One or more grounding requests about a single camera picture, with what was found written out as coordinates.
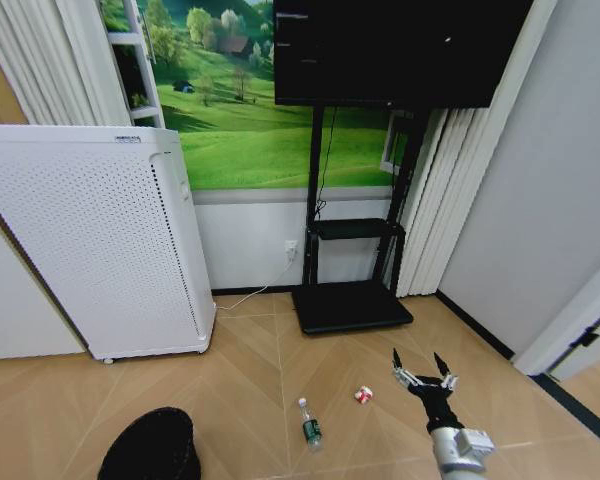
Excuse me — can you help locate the white pleated curtain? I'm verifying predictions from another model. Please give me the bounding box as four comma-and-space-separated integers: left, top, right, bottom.
0, 0, 132, 127
395, 105, 491, 299

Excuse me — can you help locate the black trash bin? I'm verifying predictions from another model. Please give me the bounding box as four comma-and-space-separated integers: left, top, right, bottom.
97, 406, 203, 480

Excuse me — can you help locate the white door frame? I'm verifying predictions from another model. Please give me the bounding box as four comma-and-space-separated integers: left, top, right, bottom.
511, 259, 600, 377

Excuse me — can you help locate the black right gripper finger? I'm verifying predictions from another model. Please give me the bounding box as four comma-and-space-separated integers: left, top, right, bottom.
391, 347, 424, 389
432, 352, 459, 391

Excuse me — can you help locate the white shelf ladder frame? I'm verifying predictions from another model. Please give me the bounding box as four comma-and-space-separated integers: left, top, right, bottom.
105, 0, 166, 129

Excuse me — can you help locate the clear plastic bottle green label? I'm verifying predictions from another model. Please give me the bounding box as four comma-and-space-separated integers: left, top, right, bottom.
297, 397, 325, 454

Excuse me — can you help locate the white power cable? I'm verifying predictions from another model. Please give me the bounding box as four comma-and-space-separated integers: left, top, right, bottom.
213, 257, 295, 311

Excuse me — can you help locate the green meadow landscape mural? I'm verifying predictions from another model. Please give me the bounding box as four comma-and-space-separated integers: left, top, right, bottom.
99, 0, 411, 192

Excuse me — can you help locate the black door hinge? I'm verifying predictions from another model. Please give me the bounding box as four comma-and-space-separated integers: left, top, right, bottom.
569, 327, 600, 350

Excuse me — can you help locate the black television screen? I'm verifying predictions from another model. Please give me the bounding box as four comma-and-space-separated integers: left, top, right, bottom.
272, 0, 535, 109

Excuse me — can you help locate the black television floor stand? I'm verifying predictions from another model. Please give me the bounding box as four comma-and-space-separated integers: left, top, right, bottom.
290, 104, 426, 336

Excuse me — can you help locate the white perforated air purifier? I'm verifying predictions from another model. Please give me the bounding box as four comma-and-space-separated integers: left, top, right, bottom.
0, 124, 217, 364

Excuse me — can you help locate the black hanging television cable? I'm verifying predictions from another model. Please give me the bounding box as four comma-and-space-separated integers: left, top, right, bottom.
311, 105, 338, 222

